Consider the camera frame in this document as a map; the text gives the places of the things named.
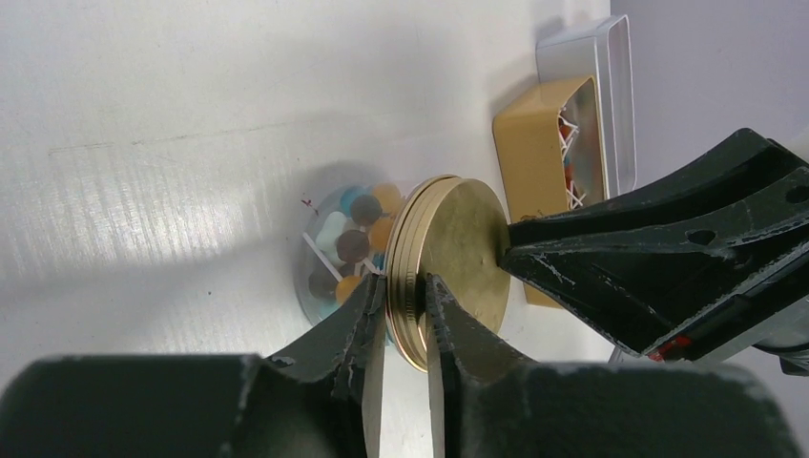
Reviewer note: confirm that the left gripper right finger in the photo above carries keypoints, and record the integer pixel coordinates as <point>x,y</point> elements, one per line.
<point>486,398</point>

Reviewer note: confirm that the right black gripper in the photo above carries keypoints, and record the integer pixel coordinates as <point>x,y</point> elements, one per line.
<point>700,289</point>

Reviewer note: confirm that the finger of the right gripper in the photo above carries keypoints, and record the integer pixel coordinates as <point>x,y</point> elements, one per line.
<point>743,163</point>

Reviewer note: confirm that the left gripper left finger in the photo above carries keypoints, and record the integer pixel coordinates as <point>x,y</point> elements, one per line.
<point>321,396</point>

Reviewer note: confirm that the clear plastic jar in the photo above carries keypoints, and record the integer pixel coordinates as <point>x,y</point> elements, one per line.
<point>345,238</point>

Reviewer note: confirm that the gold jar lid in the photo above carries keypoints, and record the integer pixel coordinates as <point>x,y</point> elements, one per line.
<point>455,228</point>

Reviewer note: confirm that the white box of colourful candies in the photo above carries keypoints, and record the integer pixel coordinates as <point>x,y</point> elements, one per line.
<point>600,49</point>

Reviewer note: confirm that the gold tin of lollipops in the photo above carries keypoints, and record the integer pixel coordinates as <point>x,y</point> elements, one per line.
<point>550,149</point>

